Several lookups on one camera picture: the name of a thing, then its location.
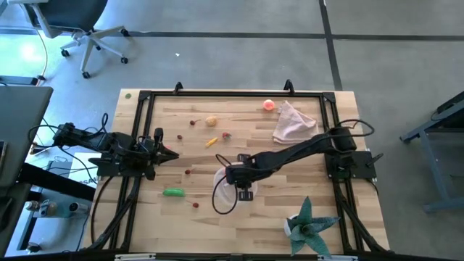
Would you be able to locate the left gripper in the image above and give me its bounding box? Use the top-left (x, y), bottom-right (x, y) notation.
top-left (139, 127), bottom-right (181, 181)

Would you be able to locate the clear plastic tupperware container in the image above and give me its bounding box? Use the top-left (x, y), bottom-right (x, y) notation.
top-left (212, 162), bottom-right (260, 215)

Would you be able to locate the green toy pea pod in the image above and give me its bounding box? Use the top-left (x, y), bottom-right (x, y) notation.
top-left (162, 187), bottom-right (186, 199)

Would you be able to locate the beige folded cloth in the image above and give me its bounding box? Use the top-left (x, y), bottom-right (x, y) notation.
top-left (272, 100), bottom-right (320, 146)

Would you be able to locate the white plant pot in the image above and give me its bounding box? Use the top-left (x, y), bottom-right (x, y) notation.
top-left (283, 213), bottom-right (301, 237)

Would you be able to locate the green snake plant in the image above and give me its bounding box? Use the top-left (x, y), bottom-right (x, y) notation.
top-left (286, 196), bottom-right (341, 260)

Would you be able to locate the white paper sheet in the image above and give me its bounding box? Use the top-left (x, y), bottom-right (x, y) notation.
top-left (68, 152), bottom-right (103, 189)

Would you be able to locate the small white round device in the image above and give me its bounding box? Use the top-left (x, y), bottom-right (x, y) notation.
top-left (68, 202), bottom-right (90, 215)

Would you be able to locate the small brown bottle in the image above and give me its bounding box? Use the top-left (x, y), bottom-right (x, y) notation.
top-left (24, 199), bottom-right (58, 218)

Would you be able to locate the grey desk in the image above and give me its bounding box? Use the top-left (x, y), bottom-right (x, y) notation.
top-left (0, 86), bottom-right (54, 188)

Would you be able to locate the black flat device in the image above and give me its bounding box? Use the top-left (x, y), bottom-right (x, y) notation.
top-left (0, 75), bottom-right (39, 87)

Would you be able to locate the office chair with white base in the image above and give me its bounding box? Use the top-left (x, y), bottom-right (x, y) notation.
top-left (20, 0), bottom-right (131, 80)

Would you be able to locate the table with blue legs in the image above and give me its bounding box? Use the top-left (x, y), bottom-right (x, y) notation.
top-left (399, 90), bottom-right (464, 214)

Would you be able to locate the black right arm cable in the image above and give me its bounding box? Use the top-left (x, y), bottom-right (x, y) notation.
top-left (211, 118), bottom-right (376, 215)

